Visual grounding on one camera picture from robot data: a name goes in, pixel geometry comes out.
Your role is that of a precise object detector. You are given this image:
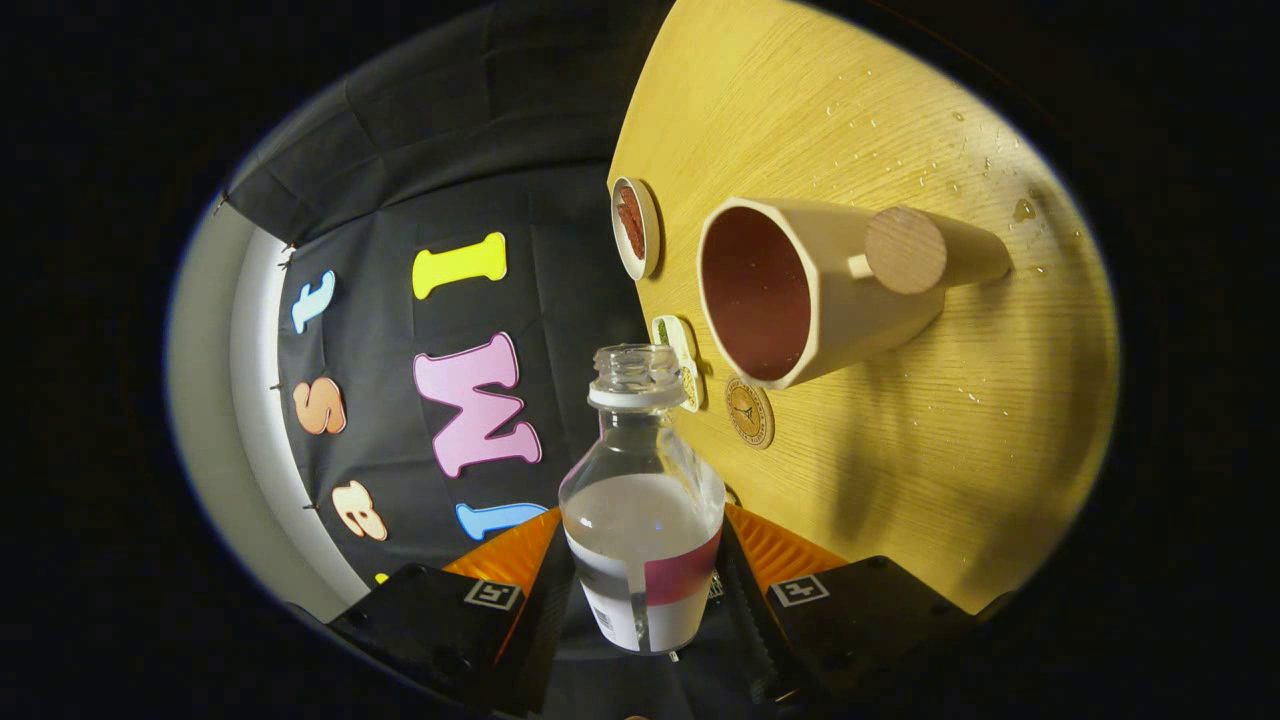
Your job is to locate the clear juice bottle red label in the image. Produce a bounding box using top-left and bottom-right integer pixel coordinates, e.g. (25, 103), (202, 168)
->
(558, 343), (727, 656)

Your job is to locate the wooden table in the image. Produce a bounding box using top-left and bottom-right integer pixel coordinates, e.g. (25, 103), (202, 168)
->
(607, 0), (1121, 616)

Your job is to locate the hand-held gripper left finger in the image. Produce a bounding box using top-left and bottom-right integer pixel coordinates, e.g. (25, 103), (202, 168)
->
(325, 508), (577, 716)

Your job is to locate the round white plate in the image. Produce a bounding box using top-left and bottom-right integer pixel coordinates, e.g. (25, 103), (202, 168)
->
(611, 177), (662, 282)

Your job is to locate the white divided seed dish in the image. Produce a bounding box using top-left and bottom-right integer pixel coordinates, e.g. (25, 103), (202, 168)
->
(652, 315), (706, 413)

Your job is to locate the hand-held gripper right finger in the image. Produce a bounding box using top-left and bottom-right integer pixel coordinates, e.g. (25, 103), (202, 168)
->
(710, 503), (981, 706)

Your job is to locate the black backdrop cloth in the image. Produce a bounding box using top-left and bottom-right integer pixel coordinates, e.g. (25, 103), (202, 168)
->
(225, 0), (681, 591)

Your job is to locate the round wooden coaster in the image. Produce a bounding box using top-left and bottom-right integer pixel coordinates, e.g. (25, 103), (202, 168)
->
(725, 377), (776, 450)

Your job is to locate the cream cup wooden handle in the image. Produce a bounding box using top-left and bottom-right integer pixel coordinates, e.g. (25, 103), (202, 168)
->
(697, 197), (1013, 391)

